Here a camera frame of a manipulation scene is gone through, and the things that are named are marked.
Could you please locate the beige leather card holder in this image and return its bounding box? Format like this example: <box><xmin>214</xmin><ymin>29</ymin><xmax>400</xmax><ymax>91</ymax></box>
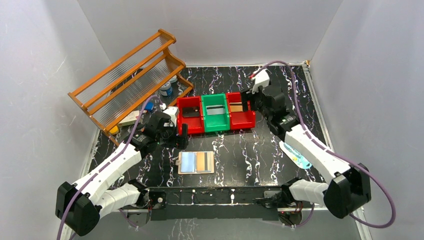
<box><xmin>175</xmin><ymin>151</ymin><xmax>215</xmax><ymax>175</ymax></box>

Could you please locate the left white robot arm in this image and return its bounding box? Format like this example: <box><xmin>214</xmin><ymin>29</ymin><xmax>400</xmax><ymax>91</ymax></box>
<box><xmin>55</xmin><ymin>106</ymin><xmax>188</xmax><ymax>236</ymax></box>

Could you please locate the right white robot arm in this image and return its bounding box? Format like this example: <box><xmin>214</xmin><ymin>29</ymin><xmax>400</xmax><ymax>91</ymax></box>
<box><xmin>240</xmin><ymin>86</ymin><xmax>372</xmax><ymax>219</ymax></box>

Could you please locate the gold card in bin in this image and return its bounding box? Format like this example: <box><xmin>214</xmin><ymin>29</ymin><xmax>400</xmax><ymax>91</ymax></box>
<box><xmin>229</xmin><ymin>102</ymin><xmax>244</xmax><ymax>113</ymax></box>

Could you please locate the black card in bin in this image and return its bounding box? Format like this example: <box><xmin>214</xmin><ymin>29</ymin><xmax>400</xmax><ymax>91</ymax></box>
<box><xmin>182</xmin><ymin>106</ymin><xmax>201</xmax><ymax>118</ymax></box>

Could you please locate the silver card in bin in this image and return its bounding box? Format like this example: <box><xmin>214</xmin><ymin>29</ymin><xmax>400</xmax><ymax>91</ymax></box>
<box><xmin>206</xmin><ymin>104</ymin><xmax>226</xmax><ymax>116</ymax></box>

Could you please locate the left red plastic bin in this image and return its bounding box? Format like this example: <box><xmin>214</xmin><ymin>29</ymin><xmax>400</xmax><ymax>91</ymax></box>
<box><xmin>176</xmin><ymin>96</ymin><xmax>205</xmax><ymax>135</ymax></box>

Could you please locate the red plastic bin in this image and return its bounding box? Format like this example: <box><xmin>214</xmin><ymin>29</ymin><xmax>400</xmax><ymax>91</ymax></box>
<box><xmin>176</xmin><ymin>96</ymin><xmax>205</xmax><ymax>135</ymax></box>
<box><xmin>225</xmin><ymin>92</ymin><xmax>256</xmax><ymax>130</ymax></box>

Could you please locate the small blue cube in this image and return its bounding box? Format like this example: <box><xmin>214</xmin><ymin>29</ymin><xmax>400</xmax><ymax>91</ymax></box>
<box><xmin>144</xmin><ymin>102</ymin><xmax>155</xmax><ymax>112</ymax></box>

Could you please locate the right red plastic bin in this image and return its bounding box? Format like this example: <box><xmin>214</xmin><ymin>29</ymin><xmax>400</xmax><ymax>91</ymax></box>
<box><xmin>225</xmin><ymin>92</ymin><xmax>256</xmax><ymax>130</ymax></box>

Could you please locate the small white red box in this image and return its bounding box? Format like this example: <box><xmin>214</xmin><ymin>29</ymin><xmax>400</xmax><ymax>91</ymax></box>
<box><xmin>117</xmin><ymin>110</ymin><xmax>140</xmax><ymax>127</ymax></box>

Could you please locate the green plastic bin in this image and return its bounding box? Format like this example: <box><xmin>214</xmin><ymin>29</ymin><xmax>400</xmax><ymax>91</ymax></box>
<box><xmin>201</xmin><ymin>93</ymin><xmax>230</xmax><ymax>133</ymax></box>

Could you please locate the blue white round jar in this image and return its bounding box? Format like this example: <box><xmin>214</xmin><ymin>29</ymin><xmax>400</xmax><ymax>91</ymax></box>
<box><xmin>159</xmin><ymin>81</ymin><xmax>173</xmax><ymax>97</ymax></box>

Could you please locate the small yellow object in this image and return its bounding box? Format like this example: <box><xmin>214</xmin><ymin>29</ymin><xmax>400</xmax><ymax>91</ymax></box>
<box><xmin>109</xmin><ymin>125</ymin><xmax>120</xmax><ymax>135</ymax></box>

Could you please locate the orange wooden shelf rack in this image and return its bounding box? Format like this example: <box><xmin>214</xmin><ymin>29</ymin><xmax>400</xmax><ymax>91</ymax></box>
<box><xmin>68</xmin><ymin>29</ymin><xmax>194</xmax><ymax>145</ymax></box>

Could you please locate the toothbrush blister pack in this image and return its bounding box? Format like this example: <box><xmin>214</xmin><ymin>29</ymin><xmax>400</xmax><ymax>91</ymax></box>
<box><xmin>279</xmin><ymin>141</ymin><xmax>313</xmax><ymax>170</ymax></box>

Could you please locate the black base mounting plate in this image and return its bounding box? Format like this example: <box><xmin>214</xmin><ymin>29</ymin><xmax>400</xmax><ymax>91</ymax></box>
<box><xmin>117</xmin><ymin>186</ymin><xmax>314</xmax><ymax>229</ymax></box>

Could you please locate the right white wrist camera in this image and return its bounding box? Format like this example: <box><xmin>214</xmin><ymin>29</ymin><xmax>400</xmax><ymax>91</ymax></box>
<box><xmin>251</xmin><ymin>70</ymin><xmax>270</xmax><ymax>94</ymax></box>

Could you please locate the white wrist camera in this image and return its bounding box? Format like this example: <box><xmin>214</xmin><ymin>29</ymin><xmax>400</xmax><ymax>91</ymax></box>
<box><xmin>160</xmin><ymin>104</ymin><xmax>180</xmax><ymax>127</ymax></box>
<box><xmin>251</xmin><ymin>70</ymin><xmax>270</xmax><ymax>94</ymax></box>

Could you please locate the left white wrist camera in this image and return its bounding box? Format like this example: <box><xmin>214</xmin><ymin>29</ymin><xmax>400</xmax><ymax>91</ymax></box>
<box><xmin>160</xmin><ymin>104</ymin><xmax>180</xmax><ymax>127</ymax></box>

